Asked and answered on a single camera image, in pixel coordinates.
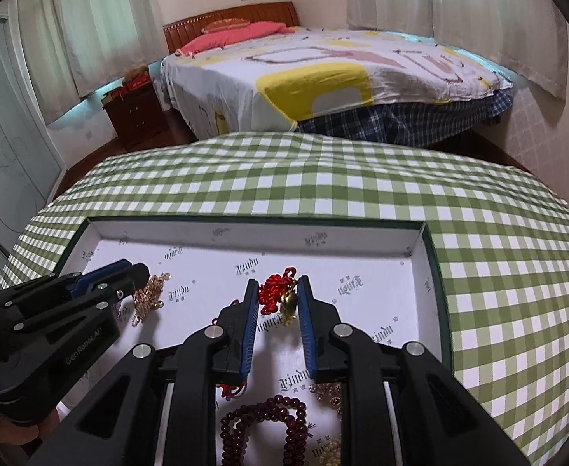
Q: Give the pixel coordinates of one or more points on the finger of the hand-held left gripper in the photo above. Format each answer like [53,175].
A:
[130,279]
[95,279]

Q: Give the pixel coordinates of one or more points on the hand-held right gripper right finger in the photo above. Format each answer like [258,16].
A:
[307,323]

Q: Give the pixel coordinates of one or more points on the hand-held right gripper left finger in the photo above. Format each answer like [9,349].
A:
[250,323]

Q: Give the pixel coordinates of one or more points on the red knot gold charm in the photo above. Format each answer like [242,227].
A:
[271,291]

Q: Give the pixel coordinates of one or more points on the white printed jewelry box tray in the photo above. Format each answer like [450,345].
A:
[362,262]

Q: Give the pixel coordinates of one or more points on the person's left hand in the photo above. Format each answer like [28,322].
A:
[39,431]

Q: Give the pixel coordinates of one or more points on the green checkered tablecloth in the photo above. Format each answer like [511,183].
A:
[313,179]

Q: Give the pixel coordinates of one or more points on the dark wooden nightstand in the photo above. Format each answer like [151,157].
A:
[136,121]

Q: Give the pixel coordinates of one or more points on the white wardrobe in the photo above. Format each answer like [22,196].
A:
[7,131]

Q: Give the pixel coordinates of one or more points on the red box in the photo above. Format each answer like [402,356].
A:
[129,90]

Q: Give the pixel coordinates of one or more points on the brown woven object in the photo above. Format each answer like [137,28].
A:
[136,74]

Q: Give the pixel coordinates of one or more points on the blue plaid bed skirt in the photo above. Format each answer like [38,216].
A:
[411,121]

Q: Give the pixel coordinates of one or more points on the patterned bed sheet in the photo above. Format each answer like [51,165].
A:
[362,68]

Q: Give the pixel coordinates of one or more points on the pink pillow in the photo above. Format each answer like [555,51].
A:
[236,36]

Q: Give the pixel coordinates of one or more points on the red embroidered cushion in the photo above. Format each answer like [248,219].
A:
[226,24]

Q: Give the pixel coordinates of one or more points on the wooden headboard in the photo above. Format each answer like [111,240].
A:
[245,12]

